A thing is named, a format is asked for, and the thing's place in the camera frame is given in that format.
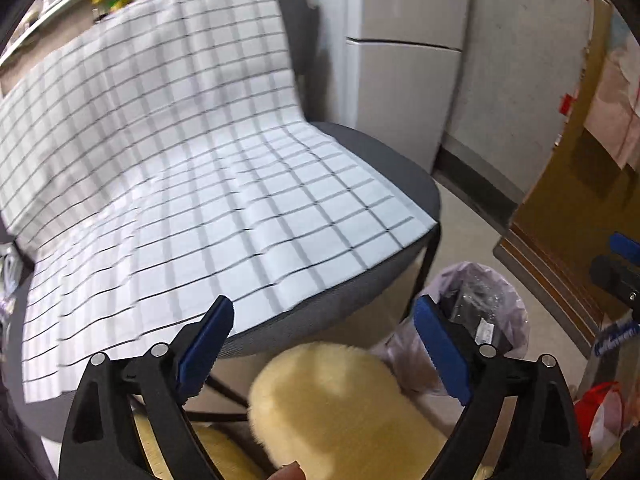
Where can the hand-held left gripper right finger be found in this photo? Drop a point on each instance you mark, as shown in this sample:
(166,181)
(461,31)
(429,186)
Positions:
(442,352)

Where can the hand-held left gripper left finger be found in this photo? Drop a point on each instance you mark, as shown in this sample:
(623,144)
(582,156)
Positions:
(207,347)

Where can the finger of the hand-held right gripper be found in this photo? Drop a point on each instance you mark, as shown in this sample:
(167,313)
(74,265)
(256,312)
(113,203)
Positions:
(620,275)

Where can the person's left hand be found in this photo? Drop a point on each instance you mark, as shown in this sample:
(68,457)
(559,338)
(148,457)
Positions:
(290,472)

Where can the brown cardboard box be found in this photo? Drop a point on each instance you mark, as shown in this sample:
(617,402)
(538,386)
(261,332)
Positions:
(555,220)

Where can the red plastic bag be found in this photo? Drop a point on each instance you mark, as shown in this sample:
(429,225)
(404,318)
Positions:
(597,410)

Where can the white black checked cloth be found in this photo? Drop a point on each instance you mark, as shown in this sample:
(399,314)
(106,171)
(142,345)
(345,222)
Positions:
(200,185)

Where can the pale pink hanging bag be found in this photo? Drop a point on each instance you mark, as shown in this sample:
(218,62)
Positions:
(615,110)

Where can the grey office chair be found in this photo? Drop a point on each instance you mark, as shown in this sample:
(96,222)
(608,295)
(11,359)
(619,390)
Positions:
(395,160)

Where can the white refrigerator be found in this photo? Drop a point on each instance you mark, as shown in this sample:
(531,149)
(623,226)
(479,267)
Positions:
(400,85)

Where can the dark soy sauce bottle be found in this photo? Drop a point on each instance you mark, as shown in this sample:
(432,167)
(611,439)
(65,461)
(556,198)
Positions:
(99,5)

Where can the white wall shelf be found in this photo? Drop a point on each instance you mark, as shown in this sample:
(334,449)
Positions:
(65,5)

